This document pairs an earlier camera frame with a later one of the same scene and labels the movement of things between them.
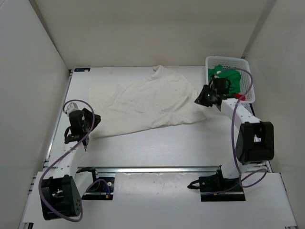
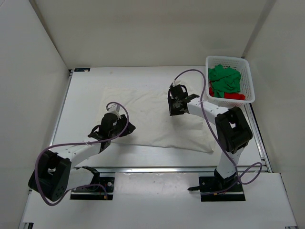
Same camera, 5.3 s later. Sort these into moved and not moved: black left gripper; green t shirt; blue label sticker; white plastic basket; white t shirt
Moved: white t shirt; black left gripper
Not moved: green t shirt; white plastic basket; blue label sticker
